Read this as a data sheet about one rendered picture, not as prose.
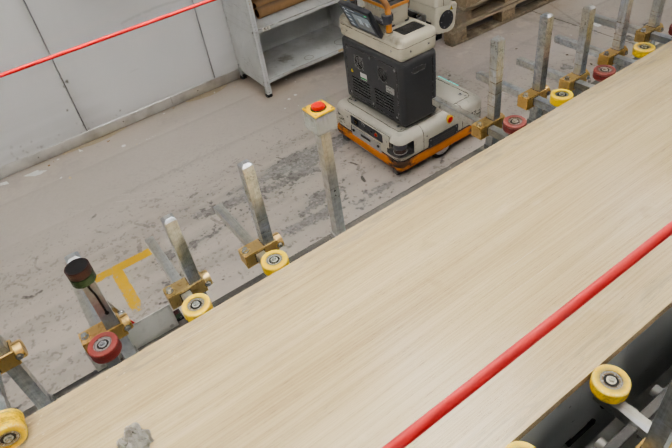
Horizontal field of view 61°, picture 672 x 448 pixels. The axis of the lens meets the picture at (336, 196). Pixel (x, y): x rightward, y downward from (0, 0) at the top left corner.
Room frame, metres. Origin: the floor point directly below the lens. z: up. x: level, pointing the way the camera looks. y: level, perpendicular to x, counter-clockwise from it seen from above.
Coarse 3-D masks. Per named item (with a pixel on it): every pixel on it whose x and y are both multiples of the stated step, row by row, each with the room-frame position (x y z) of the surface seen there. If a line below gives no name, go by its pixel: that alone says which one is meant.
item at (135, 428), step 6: (126, 426) 0.73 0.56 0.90; (132, 426) 0.72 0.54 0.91; (138, 426) 0.72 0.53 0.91; (126, 432) 0.71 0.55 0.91; (132, 432) 0.70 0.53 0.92; (138, 432) 0.70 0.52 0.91; (144, 432) 0.70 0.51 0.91; (150, 432) 0.70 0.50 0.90; (120, 438) 0.70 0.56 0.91; (126, 438) 0.70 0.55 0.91; (132, 438) 0.69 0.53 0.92; (138, 438) 0.69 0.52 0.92; (144, 438) 0.69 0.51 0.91; (150, 438) 0.68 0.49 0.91; (120, 444) 0.68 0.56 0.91; (126, 444) 0.68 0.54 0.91; (132, 444) 0.68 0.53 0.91; (138, 444) 0.67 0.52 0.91; (144, 444) 0.67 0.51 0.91
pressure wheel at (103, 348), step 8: (96, 336) 1.00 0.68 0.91; (104, 336) 1.00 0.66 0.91; (112, 336) 0.99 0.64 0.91; (88, 344) 0.98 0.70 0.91; (96, 344) 0.98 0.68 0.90; (104, 344) 0.97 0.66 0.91; (112, 344) 0.96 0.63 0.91; (120, 344) 0.98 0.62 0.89; (88, 352) 0.95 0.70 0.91; (96, 352) 0.95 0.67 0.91; (104, 352) 0.94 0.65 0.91; (112, 352) 0.95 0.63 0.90; (96, 360) 0.94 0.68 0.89; (104, 360) 0.93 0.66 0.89
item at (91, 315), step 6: (78, 294) 1.21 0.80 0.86; (84, 294) 1.21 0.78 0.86; (78, 300) 1.19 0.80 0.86; (84, 300) 1.18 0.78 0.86; (84, 306) 1.16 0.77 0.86; (90, 306) 1.15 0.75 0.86; (84, 312) 1.14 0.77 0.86; (90, 312) 1.13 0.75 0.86; (96, 312) 1.14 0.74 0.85; (90, 318) 1.11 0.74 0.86; (96, 318) 1.10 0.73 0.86; (90, 324) 1.09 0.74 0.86; (114, 360) 0.96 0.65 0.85; (120, 360) 0.96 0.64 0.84; (108, 366) 0.95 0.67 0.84
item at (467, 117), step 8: (432, 104) 2.02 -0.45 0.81; (440, 104) 1.98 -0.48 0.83; (448, 104) 1.96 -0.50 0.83; (448, 112) 1.94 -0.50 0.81; (456, 112) 1.90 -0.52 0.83; (464, 112) 1.88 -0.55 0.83; (464, 120) 1.86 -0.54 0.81; (472, 120) 1.82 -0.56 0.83; (488, 128) 1.75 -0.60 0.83; (496, 128) 1.74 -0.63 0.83; (496, 136) 1.72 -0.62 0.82; (504, 136) 1.68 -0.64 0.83
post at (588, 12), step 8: (584, 8) 2.05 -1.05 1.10; (592, 8) 2.03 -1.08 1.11; (584, 16) 2.04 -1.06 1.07; (592, 16) 2.03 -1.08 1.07; (584, 24) 2.04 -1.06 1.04; (592, 24) 2.04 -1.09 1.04; (584, 32) 2.03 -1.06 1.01; (584, 40) 2.03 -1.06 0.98; (576, 48) 2.05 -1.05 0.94; (584, 48) 2.02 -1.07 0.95; (576, 56) 2.05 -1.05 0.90; (584, 56) 2.03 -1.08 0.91; (576, 64) 2.04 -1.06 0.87; (584, 64) 2.03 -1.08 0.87; (576, 72) 2.04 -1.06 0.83; (584, 72) 2.04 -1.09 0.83
